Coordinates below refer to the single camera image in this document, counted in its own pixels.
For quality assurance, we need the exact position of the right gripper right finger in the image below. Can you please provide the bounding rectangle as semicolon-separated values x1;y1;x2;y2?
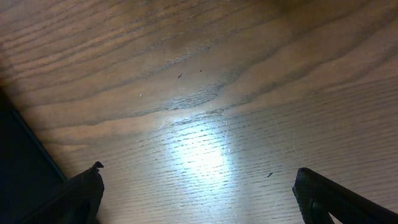
292;167;397;223

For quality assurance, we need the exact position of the dark green hinged box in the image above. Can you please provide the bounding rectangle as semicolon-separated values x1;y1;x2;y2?
1;91;67;223

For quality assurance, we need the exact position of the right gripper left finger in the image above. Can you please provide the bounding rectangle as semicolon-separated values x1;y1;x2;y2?
18;161;104;224

